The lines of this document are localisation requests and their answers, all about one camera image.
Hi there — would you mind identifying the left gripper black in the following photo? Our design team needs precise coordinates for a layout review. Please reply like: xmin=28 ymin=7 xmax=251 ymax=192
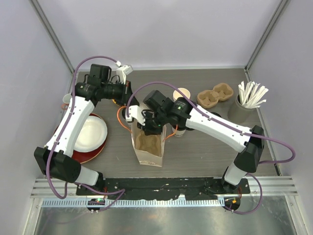
xmin=101 ymin=79 xmax=139 ymax=107

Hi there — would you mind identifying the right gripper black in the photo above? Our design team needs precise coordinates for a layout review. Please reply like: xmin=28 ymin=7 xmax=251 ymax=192
xmin=137 ymin=111 xmax=167 ymax=136

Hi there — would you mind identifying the cardboard cup carrier single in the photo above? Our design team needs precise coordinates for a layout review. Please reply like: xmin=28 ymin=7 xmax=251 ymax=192
xmin=135 ymin=131 xmax=162 ymax=157

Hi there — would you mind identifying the brown paper bag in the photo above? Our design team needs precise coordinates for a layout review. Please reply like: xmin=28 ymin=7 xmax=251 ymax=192
xmin=116 ymin=106 xmax=179 ymax=167

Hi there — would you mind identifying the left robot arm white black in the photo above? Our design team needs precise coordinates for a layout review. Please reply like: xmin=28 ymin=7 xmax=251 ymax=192
xmin=34 ymin=81 xmax=133 ymax=195

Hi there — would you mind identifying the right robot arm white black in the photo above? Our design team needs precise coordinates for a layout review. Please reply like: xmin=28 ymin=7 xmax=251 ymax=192
xmin=142 ymin=90 xmax=264 ymax=193

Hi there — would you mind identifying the stack of white paper cups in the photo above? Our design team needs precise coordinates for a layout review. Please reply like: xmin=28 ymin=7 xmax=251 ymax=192
xmin=173 ymin=88 xmax=191 ymax=101

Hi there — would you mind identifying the cardboard cup carrier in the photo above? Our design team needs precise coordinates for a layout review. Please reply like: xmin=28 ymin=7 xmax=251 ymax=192
xmin=197 ymin=83 xmax=234 ymax=109

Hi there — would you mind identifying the white plate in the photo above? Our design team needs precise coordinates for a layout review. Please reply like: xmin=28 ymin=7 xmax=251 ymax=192
xmin=74 ymin=115 xmax=108 ymax=153

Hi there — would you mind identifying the small pink ceramic cup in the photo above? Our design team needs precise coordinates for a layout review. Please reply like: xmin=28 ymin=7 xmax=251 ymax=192
xmin=61 ymin=94 xmax=71 ymax=110

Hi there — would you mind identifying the grey straw holder cup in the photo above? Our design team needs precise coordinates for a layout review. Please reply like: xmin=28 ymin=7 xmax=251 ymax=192
xmin=227 ymin=95 xmax=256 ymax=124

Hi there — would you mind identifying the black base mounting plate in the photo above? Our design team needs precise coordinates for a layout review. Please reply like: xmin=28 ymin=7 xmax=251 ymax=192
xmin=75 ymin=176 xmax=250 ymax=201

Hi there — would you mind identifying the bundle of wrapped straws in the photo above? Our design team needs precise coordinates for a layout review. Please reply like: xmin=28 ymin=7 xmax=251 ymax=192
xmin=238 ymin=81 xmax=269 ymax=109

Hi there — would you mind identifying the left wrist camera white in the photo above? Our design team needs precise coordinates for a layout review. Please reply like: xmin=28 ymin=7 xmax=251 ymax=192
xmin=116 ymin=65 xmax=133 ymax=84

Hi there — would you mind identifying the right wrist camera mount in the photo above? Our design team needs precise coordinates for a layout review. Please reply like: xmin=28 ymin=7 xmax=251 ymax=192
xmin=125 ymin=105 xmax=145 ymax=126

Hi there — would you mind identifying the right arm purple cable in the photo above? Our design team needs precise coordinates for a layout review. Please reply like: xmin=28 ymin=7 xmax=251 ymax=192
xmin=126 ymin=81 xmax=296 ymax=214

